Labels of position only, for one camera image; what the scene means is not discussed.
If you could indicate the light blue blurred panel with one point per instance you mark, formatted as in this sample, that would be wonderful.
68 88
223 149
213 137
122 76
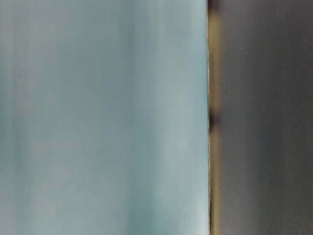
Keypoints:
103 117

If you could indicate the dark grey blurred panel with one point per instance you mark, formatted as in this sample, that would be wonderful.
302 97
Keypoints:
261 116

